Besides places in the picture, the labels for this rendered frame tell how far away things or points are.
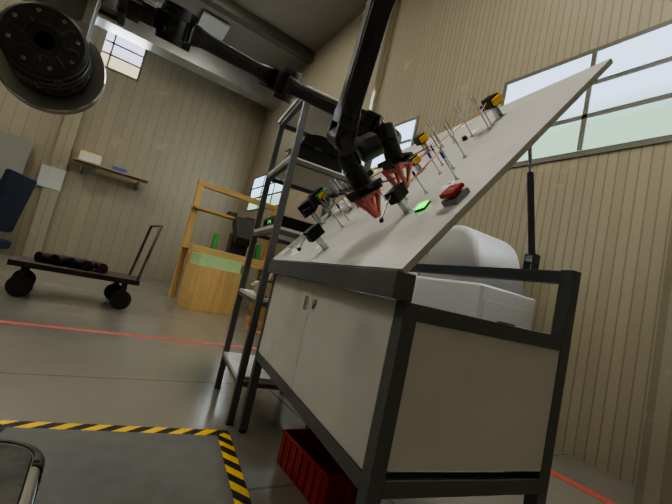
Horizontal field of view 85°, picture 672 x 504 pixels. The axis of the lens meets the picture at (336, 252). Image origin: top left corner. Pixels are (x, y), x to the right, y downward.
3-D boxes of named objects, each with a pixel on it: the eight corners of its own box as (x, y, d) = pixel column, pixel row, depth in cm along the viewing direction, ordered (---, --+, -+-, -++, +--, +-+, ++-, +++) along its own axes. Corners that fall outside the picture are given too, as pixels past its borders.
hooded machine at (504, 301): (517, 436, 282) (549, 243, 296) (459, 438, 245) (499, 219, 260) (439, 398, 347) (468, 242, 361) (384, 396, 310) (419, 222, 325)
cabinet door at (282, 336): (290, 388, 135) (314, 282, 138) (257, 351, 185) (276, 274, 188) (295, 388, 135) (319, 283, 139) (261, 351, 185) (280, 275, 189)
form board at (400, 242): (274, 261, 192) (272, 259, 192) (401, 153, 224) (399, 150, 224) (406, 275, 84) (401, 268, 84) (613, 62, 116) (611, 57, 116)
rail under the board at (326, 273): (391, 298, 83) (397, 270, 83) (267, 271, 191) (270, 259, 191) (411, 302, 85) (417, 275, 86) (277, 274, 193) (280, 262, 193)
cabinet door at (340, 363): (358, 469, 84) (393, 300, 88) (288, 388, 134) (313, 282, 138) (368, 469, 85) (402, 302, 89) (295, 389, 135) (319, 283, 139)
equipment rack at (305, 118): (224, 425, 186) (307, 85, 203) (212, 385, 241) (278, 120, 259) (315, 430, 206) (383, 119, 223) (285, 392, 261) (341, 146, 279)
